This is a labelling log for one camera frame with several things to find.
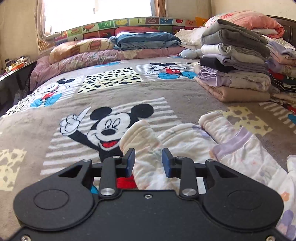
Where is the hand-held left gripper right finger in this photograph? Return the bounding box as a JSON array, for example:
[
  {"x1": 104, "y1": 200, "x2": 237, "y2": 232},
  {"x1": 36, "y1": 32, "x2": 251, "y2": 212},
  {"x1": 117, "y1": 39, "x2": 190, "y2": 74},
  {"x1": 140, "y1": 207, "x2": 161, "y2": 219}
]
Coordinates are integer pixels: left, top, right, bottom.
[{"x1": 161, "y1": 148, "x2": 237, "y2": 199}]

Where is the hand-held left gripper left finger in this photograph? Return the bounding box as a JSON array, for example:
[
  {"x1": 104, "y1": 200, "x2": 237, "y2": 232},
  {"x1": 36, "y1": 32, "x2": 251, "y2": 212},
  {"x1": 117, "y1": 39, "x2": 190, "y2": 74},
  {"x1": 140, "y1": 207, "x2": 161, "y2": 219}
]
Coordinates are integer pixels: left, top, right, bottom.
[{"x1": 58, "y1": 148, "x2": 136, "y2": 199}]

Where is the white floral padded garment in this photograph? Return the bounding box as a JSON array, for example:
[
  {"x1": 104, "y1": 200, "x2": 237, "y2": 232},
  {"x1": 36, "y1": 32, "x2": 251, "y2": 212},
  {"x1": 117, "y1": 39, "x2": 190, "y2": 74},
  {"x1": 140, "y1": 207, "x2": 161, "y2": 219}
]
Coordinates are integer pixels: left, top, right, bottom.
[{"x1": 120, "y1": 111, "x2": 296, "y2": 239}]

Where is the stack of grey folded clothes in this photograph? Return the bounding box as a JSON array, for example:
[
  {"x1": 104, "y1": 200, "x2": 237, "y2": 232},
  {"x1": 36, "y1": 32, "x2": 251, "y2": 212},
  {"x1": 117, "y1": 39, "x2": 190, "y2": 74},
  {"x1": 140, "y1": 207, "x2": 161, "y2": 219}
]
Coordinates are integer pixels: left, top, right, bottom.
[{"x1": 194, "y1": 19, "x2": 271, "y2": 103}]

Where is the stack of colourful folded clothes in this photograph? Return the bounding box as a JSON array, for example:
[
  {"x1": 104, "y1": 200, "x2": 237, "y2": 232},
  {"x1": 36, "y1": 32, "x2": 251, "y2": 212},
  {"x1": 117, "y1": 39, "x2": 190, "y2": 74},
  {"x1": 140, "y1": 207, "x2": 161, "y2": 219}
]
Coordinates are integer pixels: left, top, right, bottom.
[{"x1": 266, "y1": 37, "x2": 296, "y2": 105}]

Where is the cartoon mouse printed blanket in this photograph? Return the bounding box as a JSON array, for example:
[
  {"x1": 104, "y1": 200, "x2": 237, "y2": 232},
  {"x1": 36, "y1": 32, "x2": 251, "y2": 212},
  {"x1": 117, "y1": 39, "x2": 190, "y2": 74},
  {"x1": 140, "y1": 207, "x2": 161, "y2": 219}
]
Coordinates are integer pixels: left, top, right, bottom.
[{"x1": 0, "y1": 56, "x2": 296, "y2": 232}]

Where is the mauve floral quilt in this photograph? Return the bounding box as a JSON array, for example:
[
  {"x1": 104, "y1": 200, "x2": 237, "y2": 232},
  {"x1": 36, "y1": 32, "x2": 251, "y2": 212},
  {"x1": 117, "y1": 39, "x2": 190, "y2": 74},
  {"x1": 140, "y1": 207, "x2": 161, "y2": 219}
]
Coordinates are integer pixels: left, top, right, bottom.
[{"x1": 30, "y1": 46, "x2": 188, "y2": 92}]

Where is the grey-blue plush toy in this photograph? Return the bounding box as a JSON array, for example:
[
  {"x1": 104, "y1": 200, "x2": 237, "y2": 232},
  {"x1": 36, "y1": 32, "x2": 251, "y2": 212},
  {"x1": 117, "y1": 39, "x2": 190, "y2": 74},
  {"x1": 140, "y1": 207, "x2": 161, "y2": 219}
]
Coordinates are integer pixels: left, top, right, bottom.
[{"x1": 180, "y1": 48, "x2": 204, "y2": 59}]

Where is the blue and red folded quilt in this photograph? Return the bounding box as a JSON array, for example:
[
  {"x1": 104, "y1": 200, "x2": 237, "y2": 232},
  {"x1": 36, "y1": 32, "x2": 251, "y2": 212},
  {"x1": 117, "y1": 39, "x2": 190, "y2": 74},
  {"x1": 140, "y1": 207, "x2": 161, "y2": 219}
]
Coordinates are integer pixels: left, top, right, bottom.
[{"x1": 109, "y1": 26, "x2": 182, "y2": 51}]

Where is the orange printed pillow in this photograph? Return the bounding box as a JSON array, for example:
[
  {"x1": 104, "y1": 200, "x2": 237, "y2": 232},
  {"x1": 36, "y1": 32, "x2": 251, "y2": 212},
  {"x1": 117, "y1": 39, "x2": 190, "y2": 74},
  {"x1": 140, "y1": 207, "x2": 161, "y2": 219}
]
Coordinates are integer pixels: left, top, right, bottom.
[{"x1": 49, "y1": 38, "x2": 115, "y2": 64}]

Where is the cream blanket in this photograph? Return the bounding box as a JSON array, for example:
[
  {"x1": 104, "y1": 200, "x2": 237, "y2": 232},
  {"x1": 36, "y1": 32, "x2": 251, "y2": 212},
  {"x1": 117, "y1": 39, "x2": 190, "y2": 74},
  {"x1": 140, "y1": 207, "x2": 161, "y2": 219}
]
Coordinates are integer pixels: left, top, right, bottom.
[{"x1": 174, "y1": 27, "x2": 210, "y2": 47}]

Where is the colourful alphabet play mat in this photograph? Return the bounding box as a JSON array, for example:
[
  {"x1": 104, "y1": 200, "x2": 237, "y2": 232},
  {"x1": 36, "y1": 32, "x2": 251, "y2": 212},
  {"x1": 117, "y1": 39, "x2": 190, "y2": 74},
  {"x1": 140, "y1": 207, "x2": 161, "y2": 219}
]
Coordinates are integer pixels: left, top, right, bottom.
[{"x1": 54, "y1": 17, "x2": 208, "y2": 43}]

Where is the cluttered side shelf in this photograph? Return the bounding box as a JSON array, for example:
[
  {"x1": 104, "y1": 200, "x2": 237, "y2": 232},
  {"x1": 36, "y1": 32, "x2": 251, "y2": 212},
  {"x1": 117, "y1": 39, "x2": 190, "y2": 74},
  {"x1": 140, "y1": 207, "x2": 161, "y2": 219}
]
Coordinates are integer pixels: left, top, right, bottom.
[{"x1": 0, "y1": 60, "x2": 37, "y2": 116}]

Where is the clutter of small desk items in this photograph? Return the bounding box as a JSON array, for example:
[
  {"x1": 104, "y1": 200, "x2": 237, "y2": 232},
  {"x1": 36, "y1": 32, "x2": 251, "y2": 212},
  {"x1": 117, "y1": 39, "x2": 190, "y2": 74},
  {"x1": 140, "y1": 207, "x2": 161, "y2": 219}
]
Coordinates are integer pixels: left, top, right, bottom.
[{"x1": 0, "y1": 55, "x2": 30, "y2": 78}]

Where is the sheer patterned curtain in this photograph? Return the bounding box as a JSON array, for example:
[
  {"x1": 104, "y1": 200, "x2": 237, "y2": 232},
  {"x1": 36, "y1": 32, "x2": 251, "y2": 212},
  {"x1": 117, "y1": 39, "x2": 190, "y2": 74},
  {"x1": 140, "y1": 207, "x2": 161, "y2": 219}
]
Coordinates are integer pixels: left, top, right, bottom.
[{"x1": 35, "y1": 0, "x2": 60, "y2": 54}]

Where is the bright window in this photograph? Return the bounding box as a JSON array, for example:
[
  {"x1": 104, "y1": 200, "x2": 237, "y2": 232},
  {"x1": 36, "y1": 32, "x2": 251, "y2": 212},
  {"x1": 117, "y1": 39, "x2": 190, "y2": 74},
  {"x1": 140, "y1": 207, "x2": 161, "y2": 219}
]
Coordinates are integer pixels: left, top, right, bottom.
[{"x1": 42, "y1": 0, "x2": 167, "y2": 35}]

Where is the pink folded quilt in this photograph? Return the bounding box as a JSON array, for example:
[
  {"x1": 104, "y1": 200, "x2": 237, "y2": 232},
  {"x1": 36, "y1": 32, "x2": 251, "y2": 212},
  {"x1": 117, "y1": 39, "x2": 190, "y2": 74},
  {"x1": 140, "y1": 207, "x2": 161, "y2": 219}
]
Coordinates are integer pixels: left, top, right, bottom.
[{"x1": 205, "y1": 10, "x2": 285, "y2": 40}]

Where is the dark wooden headboard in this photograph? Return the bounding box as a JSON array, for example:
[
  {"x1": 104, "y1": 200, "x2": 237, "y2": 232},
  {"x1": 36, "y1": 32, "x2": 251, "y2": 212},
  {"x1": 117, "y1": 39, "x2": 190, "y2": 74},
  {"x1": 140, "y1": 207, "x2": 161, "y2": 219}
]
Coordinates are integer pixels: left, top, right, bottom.
[{"x1": 266, "y1": 15, "x2": 296, "y2": 48}]

